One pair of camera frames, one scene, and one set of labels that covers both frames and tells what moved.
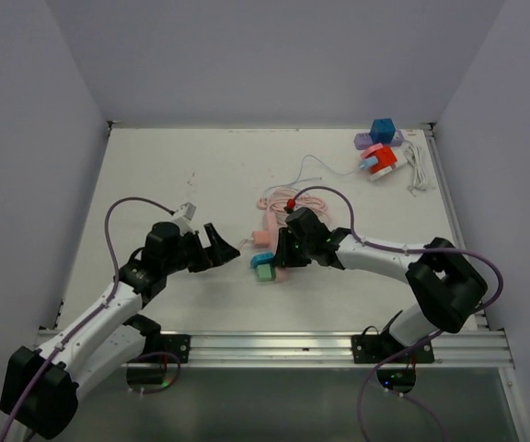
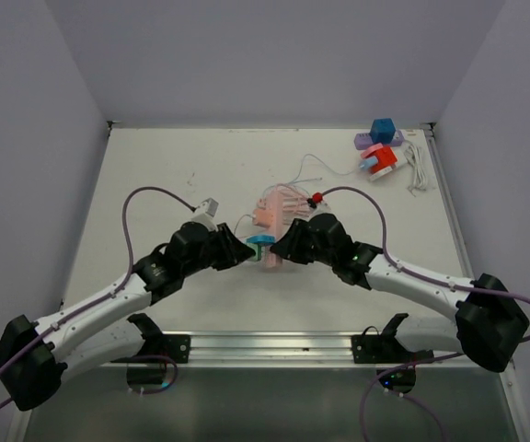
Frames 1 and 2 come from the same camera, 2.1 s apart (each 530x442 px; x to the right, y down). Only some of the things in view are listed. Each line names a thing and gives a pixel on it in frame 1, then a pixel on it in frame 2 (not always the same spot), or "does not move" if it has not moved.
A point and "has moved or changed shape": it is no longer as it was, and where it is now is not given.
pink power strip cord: [282, 201] has moved or changed shape
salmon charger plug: [261, 238] to [264, 215]
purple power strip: [363, 139] does not move
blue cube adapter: [383, 131] does not move
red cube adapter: [385, 155] does not move
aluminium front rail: [330, 348] does not move
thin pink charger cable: [240, 246] has moved or changed shape
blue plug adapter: [266, 258] to [261, 238]
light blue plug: [368, 162] does not move
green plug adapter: [266, 273] to [258, 248]
